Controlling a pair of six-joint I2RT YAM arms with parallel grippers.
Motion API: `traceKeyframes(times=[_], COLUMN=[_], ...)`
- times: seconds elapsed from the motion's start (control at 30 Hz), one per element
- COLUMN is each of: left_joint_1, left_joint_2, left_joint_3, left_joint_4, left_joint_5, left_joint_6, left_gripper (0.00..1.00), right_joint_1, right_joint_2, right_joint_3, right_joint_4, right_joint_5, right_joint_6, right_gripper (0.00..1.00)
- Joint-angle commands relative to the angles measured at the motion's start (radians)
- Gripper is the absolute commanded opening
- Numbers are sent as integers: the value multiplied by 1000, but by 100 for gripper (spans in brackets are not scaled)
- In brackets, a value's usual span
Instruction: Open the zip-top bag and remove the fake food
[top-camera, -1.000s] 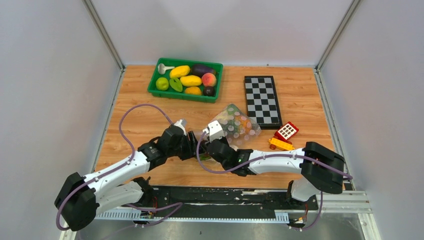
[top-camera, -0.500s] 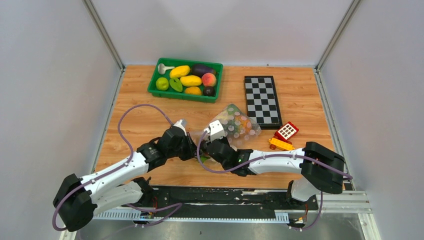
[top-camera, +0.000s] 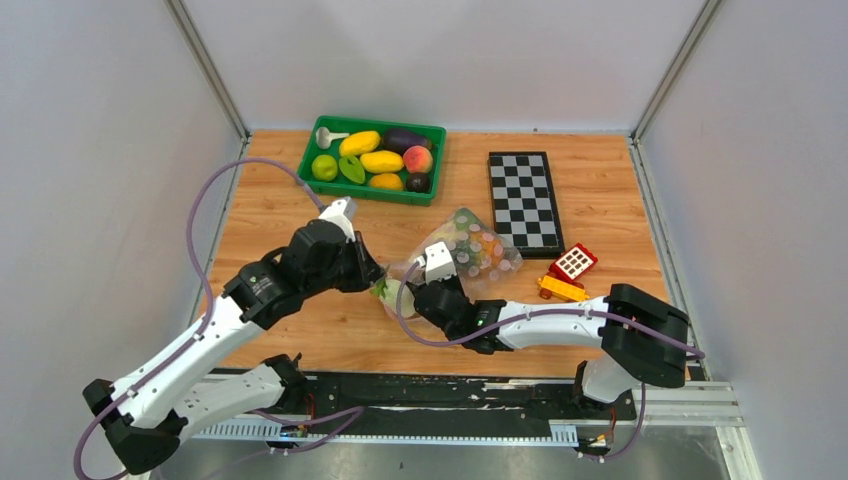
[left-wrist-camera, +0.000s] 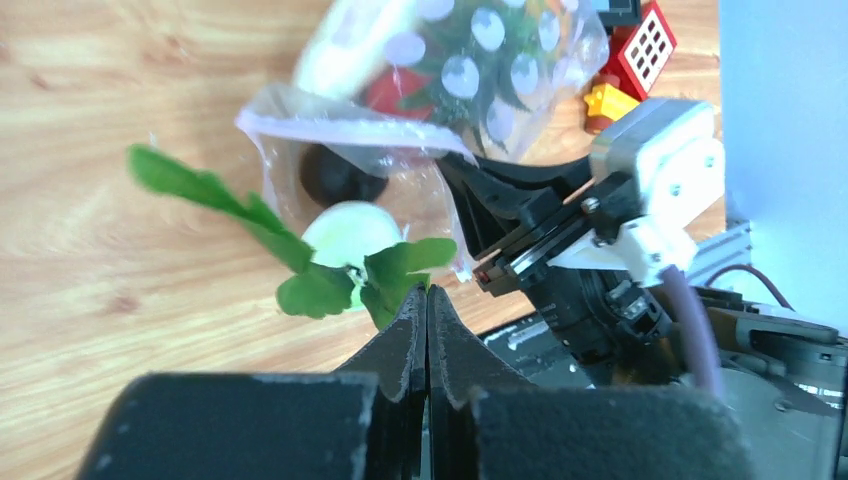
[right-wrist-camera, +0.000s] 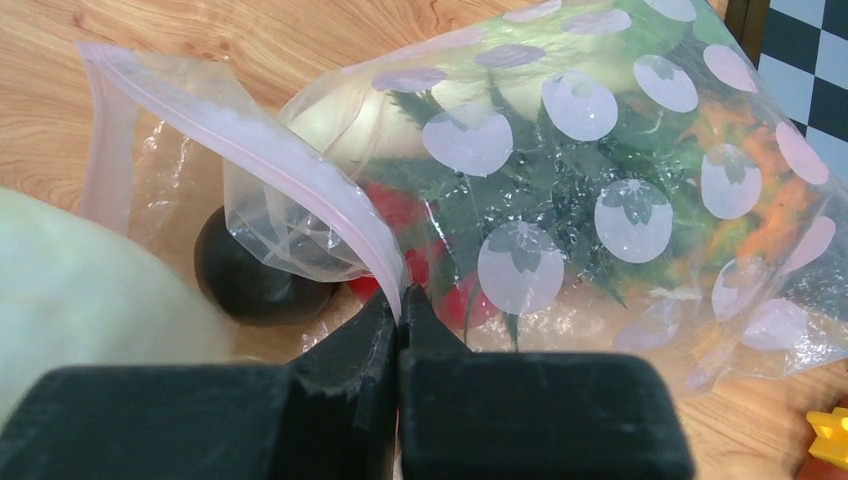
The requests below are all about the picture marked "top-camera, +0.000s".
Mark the green plastic tray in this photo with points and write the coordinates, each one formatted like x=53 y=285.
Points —
x=342 y=187

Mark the green fake avocado half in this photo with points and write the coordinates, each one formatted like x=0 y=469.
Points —
x=352 y=169

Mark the orange fake fruit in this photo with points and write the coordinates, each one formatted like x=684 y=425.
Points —
x=387 y=181

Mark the black white checkerboard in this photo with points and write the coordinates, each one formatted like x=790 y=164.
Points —
x=524 y=204

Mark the dark fake passion fruit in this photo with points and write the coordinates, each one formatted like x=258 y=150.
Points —
x=418 y=182

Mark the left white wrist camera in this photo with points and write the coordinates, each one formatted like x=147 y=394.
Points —
x=341 y=213

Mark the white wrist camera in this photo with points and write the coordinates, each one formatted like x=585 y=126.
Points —
x=341 y=213
x=437 y=263

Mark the white fake mushroom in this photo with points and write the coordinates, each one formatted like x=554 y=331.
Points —
x=325 y=137

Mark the yellow fake mango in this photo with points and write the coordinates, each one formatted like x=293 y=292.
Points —
x=359 y=143

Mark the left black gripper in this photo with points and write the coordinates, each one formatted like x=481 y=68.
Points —
x=368 y=269

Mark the green fake pear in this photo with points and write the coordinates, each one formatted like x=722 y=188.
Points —
x=324 y=168

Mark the yellow fake potato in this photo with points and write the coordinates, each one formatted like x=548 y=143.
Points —
x=381 y=162

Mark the clear dotted zip bag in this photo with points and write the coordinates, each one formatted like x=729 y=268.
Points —
x=482 y=257

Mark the white fake radish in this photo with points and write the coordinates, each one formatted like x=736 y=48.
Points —
x=395 y=297

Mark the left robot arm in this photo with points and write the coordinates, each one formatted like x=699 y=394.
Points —
x=147 y=414

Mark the yellow toy wagon block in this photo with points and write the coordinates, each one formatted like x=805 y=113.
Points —
x=550 y=287

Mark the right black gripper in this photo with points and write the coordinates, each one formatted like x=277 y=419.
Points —
x=455 y=281

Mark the red toy window block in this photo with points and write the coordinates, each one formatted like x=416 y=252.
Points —
x=573 y=264

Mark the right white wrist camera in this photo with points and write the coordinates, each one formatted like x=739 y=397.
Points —
x=437 y=263

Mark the red yellow fake peach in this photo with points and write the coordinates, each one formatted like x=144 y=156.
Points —
x=418 y=159

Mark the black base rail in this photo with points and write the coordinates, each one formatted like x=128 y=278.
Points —
x=440 y=407

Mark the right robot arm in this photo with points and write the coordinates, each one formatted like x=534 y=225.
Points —
x=644 y=340

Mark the dark purple fake eggplant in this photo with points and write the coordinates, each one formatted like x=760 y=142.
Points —
x=399 y=140

